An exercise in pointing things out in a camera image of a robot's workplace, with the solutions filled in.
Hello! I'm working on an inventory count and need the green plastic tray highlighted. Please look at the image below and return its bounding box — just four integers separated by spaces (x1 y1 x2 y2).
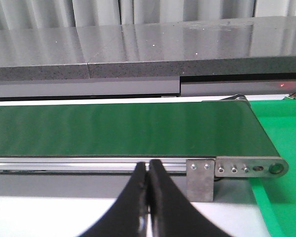
244 93 296 237

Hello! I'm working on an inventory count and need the steel conveyor end plate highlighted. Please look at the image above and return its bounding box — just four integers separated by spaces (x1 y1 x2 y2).
215 156 289 178

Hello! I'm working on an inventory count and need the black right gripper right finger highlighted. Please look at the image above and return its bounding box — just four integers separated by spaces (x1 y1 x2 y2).
148 159 230 237

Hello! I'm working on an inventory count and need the aluminium conveyor side rail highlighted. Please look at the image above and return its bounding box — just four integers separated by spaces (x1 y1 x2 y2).
0 157 187 175

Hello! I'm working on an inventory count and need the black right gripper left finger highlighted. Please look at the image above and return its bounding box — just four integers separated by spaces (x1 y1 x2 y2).
81 162 148 237

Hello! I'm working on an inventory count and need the white pleated curtain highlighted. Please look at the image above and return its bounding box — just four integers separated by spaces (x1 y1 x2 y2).
0 0 296 30

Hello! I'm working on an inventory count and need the grey stone countertop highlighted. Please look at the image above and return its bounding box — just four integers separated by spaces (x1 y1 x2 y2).
0 16 296 81

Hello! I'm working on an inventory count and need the green conveyor belt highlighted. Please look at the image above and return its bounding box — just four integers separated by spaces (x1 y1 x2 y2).
0 100 278 157

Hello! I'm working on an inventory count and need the steel conveyor support bracket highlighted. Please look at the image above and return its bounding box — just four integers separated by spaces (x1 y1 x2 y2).
186 159 215 202

